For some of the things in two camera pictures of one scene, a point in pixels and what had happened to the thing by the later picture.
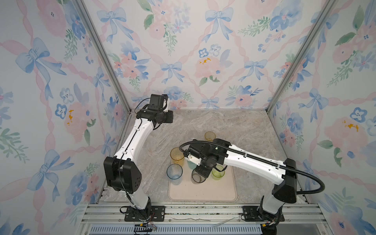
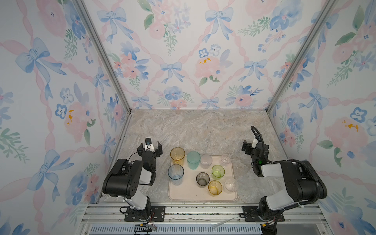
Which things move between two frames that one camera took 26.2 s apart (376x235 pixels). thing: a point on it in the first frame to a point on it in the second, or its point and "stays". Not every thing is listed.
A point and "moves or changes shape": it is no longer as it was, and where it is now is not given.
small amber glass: [209, 136] to [215, 187]
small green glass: [218, 175] stays
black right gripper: [203, 173] to [248, 146]
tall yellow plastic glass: [176, 156] stays
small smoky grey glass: [196, 177] moves or changes shape
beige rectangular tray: [209, 189] stays
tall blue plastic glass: [175, 172] stays
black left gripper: [170, 113] to [158, 151]
